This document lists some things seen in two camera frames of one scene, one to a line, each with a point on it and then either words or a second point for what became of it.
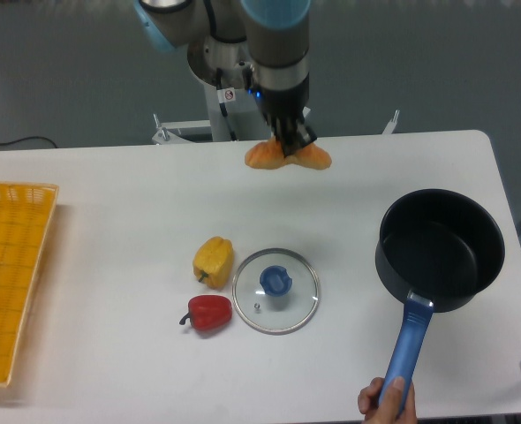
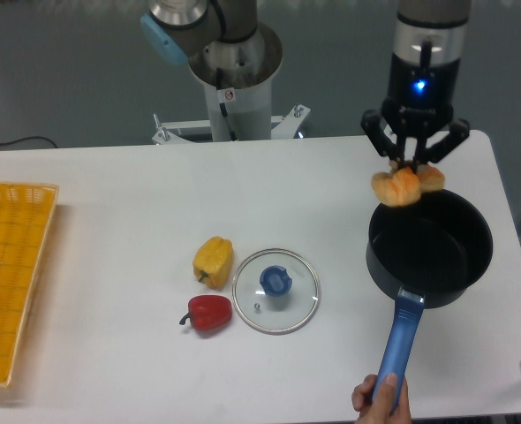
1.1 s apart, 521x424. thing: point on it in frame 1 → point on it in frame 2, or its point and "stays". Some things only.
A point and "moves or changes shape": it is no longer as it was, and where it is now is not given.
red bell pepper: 208,313 stays
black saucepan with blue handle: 441,247 moves or changes shape
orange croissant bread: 267,155 → 403,187
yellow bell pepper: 212,261 stays
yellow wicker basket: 15,220 stays
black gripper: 283,106 → 419,103
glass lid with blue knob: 275,291 stays
